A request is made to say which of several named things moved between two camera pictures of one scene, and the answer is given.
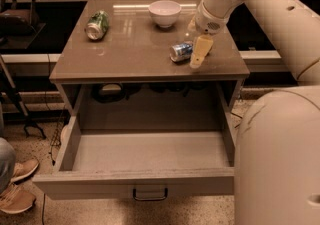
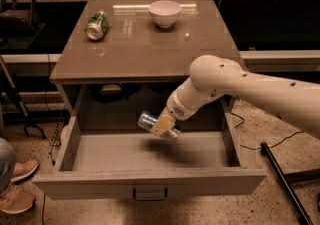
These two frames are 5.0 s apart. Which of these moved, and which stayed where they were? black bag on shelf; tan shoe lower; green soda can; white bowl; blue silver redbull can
Moved: blue silver redbull can
Stayed: green soda can; white bowl; black bag on shelf; tan shoe lower
